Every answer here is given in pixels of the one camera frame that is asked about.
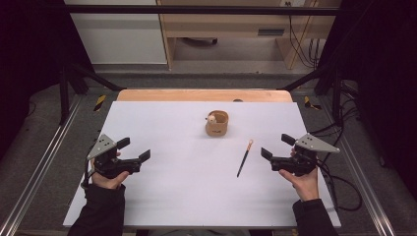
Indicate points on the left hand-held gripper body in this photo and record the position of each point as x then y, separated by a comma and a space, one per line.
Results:
102, 147

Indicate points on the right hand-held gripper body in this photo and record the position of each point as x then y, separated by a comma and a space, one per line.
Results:
314, 144

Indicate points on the black pen with orange end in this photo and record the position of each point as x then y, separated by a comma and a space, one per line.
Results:
244, 159

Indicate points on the brown round pen holder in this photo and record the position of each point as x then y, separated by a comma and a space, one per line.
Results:
217, 129

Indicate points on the person's left hand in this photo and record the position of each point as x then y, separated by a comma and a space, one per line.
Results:
109, 183

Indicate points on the person's right hand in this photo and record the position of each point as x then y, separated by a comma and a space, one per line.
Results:
306, 187

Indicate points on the white table mat board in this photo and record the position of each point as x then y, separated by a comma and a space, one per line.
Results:
183, 183

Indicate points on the black metal stand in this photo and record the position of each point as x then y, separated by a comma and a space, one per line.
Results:
65, 95
336, 95

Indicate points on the small beige figurine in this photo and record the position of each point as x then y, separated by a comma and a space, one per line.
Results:
212, 119

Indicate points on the wooden table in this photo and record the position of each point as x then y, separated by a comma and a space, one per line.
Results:
183, 95

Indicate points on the black curtain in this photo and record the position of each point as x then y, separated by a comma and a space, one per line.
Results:
383, 82
29, 65

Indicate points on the white cabinet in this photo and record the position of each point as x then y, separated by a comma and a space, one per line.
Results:
121, 39

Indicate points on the light wooden desk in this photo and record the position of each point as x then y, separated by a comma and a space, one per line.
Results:
229, 26

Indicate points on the aluminium floor rail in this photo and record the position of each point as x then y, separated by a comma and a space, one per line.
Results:
39, 167
364, 183

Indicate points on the black horizontal frame bar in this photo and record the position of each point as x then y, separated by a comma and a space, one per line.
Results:
196, 10

